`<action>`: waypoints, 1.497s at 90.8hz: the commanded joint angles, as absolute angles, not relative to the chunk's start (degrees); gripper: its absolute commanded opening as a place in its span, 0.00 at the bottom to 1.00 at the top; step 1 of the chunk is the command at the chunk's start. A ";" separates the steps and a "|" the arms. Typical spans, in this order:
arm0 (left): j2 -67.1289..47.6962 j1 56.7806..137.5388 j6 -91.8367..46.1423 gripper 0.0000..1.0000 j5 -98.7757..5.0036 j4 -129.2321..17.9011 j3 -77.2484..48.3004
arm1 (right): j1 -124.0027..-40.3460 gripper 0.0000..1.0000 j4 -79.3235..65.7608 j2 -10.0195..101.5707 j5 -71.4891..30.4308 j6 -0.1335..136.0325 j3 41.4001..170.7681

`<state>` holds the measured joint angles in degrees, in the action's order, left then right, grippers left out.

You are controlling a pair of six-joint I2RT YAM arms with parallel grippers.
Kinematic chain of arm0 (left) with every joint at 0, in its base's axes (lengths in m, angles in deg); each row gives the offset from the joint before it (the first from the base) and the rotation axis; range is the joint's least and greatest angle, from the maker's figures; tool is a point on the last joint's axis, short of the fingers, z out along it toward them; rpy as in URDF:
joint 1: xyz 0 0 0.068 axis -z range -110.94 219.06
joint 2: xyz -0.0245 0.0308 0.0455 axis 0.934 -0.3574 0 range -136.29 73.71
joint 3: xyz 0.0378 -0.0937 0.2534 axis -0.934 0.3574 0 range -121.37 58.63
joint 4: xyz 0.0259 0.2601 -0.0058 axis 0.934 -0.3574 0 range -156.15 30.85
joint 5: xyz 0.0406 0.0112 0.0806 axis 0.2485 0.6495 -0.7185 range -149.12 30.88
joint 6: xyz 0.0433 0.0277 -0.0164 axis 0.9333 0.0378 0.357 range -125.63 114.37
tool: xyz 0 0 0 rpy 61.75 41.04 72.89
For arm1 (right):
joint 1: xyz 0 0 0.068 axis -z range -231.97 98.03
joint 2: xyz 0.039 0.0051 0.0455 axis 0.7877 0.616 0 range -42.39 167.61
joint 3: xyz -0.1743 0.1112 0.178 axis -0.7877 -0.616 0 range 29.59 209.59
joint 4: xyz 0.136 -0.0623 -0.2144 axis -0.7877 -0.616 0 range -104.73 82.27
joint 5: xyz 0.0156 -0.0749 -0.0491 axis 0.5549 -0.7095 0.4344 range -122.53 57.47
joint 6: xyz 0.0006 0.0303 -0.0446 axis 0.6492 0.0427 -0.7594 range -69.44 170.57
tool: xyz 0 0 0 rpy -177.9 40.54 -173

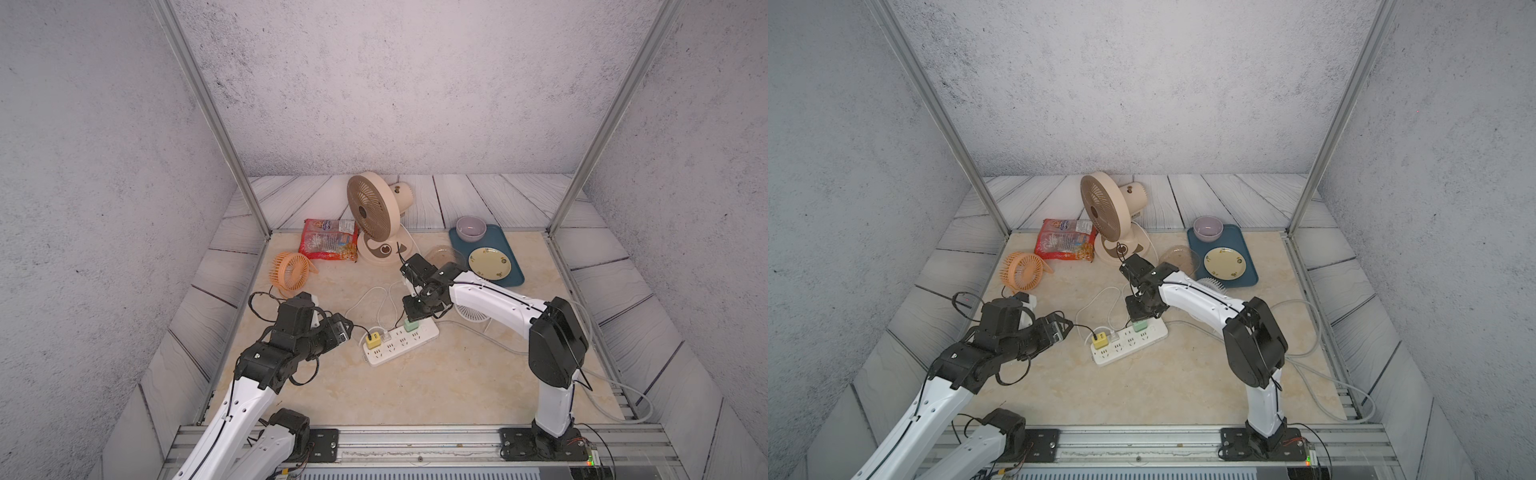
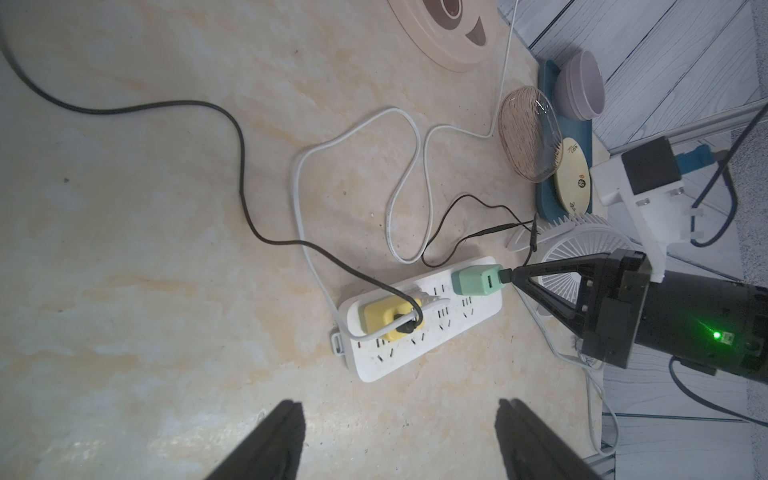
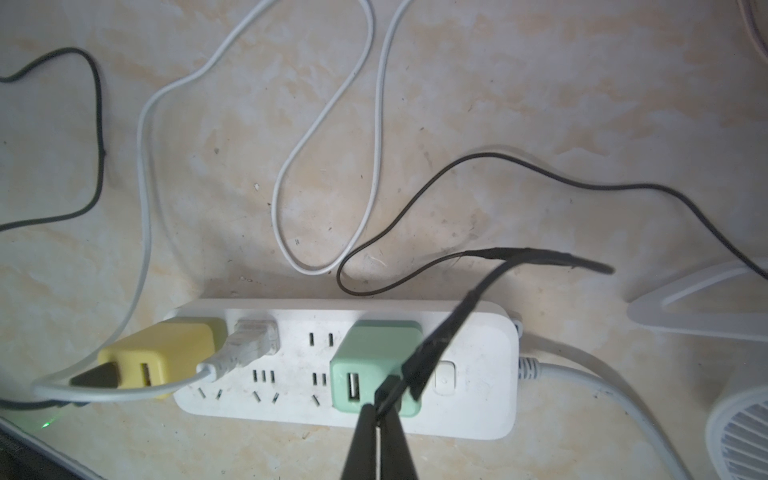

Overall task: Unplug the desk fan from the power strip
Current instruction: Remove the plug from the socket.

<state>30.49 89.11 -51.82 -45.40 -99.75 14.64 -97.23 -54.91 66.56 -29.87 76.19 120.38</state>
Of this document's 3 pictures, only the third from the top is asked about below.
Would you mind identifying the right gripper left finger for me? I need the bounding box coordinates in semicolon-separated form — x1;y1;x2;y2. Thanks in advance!
341;404;377;480

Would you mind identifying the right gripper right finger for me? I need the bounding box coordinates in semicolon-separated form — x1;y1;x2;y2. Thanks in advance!
379;410;418;480

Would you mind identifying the white power strip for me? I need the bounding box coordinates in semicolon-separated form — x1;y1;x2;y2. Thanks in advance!
174;299;519;440

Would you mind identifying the green USB charger plug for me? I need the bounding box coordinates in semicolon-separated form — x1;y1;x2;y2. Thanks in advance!
330;320;423;414

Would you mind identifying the white desk fan plug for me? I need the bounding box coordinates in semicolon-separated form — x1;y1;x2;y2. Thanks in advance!
197;320;280;381

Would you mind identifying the yellow USB charger plug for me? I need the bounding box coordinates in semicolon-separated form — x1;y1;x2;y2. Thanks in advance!
69;317;228;402

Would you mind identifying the black cable of white fan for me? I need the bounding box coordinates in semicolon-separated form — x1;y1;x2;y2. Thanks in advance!
335;151;768;421

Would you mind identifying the white desk fan cable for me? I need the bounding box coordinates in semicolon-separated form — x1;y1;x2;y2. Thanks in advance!
31;0;415;403

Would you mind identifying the white small USB fan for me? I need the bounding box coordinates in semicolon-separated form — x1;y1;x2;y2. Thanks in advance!
627;261;767;479

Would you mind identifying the white power strip cord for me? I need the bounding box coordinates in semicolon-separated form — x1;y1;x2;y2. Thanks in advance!
515;317;697;480

